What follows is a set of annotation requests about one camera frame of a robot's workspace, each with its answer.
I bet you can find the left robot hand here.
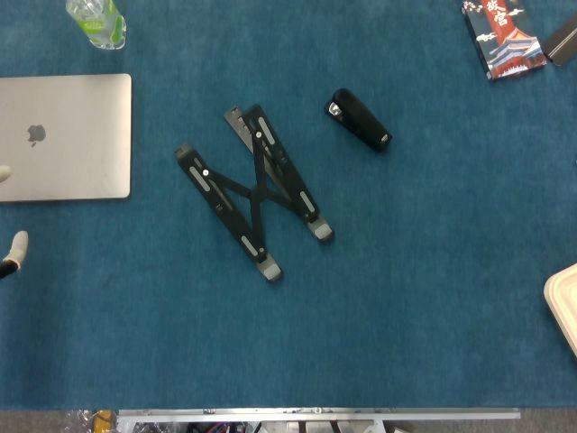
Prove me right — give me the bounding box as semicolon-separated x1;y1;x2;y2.
0;164;29;281

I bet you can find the black folding laptop stand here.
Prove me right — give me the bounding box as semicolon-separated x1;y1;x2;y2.
174;104;335;284

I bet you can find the silver laptop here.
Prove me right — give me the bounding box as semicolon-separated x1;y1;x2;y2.
0;73;133;203

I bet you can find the crumpled clear plastic bag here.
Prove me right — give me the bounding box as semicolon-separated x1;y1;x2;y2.
62;409;119;433

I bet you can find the clear bottle with green label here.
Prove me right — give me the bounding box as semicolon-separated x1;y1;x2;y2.
65;0;128;51

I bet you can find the black stapler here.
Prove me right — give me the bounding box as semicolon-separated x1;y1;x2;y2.
325;88;393;154

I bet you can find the blue table cloth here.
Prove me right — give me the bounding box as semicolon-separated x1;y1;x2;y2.
0;0;577;411

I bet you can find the dark printed palace box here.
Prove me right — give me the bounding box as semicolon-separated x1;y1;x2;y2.
461;0;549;82

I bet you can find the beige food container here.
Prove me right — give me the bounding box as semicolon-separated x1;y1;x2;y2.
543;263;577;366

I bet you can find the dark flat folder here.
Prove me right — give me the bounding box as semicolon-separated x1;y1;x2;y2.
543;13;577;67

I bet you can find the coloured cable bundle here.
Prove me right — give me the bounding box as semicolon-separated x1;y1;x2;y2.
187;421;253;433

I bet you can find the aluminium frame rail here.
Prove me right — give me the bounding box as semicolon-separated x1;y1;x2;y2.
117;408;522;424

